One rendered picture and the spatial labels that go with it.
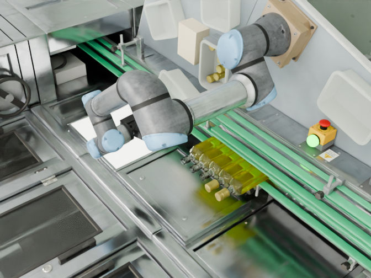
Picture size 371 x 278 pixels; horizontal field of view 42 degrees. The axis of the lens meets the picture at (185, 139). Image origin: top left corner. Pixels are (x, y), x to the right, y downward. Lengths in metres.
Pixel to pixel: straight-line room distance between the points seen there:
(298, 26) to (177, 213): 0.82
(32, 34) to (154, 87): 1.20
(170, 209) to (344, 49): 0.86
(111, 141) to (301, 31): 0.73
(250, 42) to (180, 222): 0.72
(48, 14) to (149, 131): 1.43
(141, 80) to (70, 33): 1.20
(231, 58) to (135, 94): 0.41
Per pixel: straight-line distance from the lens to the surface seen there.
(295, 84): 1.89
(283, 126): 1.91
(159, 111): 1.31
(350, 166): 1.79
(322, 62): 1.78
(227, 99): 1.49
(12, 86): 2.46
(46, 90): 2.56
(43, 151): 2.31
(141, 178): 2.04
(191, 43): 2.16
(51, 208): 2.04
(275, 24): 1.69
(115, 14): 2.59
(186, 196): 1.97
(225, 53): 1.62
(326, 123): 1.79
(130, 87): 1.34
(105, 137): 1.67
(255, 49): 1.62
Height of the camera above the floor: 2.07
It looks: 30 degrees down
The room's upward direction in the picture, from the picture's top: 116 degrees counter-clockwise
